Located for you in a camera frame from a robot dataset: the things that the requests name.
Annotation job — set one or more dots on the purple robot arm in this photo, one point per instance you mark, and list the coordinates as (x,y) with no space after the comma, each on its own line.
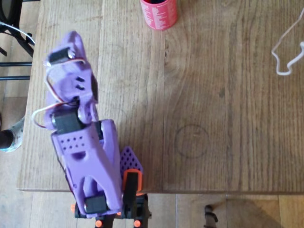
(95,161)

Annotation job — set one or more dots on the red cup with white print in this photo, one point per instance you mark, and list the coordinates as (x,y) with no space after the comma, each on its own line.
(158,14)

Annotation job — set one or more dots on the black chair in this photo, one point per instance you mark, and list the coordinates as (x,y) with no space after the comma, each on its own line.
(14,64)

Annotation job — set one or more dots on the person in black clothing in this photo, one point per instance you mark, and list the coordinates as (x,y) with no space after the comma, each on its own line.
(7,139)

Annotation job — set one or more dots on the black and orange clamp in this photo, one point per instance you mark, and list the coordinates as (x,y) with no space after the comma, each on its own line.
(130,190)
(79,211)

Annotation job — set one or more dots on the purple perforated base plate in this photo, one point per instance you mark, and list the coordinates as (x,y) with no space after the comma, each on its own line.
(130,159)

